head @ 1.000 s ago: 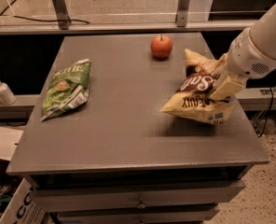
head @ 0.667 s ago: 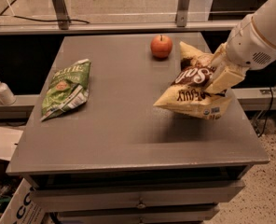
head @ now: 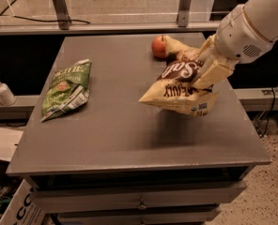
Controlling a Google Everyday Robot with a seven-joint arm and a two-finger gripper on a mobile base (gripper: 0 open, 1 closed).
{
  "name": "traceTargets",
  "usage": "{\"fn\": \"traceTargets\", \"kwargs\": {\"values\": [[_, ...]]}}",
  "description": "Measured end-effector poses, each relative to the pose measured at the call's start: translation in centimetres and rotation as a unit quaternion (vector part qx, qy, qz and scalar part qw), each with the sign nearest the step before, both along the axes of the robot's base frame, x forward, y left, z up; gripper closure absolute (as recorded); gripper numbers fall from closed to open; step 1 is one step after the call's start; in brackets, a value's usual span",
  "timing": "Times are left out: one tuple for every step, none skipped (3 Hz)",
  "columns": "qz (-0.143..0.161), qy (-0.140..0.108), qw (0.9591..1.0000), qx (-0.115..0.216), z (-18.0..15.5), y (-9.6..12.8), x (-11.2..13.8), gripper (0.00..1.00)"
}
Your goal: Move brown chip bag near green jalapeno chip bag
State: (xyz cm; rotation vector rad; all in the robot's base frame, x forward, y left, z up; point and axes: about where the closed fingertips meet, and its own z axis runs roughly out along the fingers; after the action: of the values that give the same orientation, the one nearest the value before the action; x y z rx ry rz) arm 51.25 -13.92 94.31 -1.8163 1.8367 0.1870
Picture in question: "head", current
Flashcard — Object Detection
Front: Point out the green jalapeno chip bag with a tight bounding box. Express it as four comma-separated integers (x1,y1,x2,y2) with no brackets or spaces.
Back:
41,59,92,122

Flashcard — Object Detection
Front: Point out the white pump dispenser bottle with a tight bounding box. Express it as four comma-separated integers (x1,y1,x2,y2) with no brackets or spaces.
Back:
0,82,16,106

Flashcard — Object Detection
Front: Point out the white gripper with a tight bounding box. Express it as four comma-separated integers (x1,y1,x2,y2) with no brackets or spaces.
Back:
193,5,274,89

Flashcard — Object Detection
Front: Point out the brown cardboard box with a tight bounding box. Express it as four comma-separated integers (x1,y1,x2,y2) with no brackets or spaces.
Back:
0,127,23,186

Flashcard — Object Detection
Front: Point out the black cable on floor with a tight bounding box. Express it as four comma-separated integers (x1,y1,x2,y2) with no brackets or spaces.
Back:
0,0,91,25

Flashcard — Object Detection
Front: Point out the white cardboard box with letters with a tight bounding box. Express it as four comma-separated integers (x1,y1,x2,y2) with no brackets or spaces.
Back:
0,180,45,225

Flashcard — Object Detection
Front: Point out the upper grey drawer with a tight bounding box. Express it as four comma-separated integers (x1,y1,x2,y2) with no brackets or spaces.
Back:
31,181,247,213

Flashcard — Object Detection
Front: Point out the metal railing frame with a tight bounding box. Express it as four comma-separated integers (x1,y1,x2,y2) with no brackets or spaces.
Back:
0,0,278,37

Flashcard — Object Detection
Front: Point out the lower grey drawer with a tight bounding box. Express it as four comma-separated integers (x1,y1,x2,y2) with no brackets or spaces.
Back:
58,205,221,225

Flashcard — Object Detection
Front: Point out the red apple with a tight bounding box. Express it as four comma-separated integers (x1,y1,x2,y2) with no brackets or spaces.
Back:
151,35,166,59

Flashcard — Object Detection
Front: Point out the grey drawer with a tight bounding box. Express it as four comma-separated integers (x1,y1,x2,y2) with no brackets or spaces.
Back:
31,181,247,213
58,205,221,225

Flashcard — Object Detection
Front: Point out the grey drawer cabinet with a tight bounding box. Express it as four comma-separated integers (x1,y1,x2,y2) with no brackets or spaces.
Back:
6,32,273,225

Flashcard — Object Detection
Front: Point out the brown sea salt chip bag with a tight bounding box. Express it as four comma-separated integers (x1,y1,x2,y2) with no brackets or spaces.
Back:
139,36,218,116

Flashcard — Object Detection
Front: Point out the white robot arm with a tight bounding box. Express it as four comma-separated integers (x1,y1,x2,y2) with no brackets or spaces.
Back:
193,0,278,89

